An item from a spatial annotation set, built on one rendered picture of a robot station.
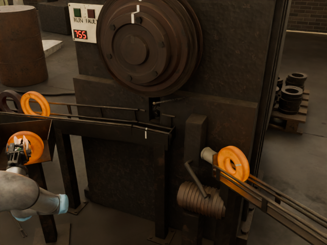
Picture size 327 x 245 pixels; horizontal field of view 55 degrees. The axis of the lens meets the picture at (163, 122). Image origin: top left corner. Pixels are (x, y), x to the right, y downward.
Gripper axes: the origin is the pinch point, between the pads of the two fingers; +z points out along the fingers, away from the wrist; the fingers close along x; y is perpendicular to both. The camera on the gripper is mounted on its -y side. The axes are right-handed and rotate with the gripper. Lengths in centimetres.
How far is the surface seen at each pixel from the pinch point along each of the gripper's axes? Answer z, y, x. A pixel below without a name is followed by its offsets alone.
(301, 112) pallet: 82, -81, -218
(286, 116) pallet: 77, -80, -199
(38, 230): -4, -73, 8
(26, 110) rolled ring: 42.8, -18.8, 7.1
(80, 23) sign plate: 44, 33, -29
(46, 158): -2.7, -11.2, -8.3
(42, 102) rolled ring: 37.9, -10.4, -3.4
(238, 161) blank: -37, 14, -85
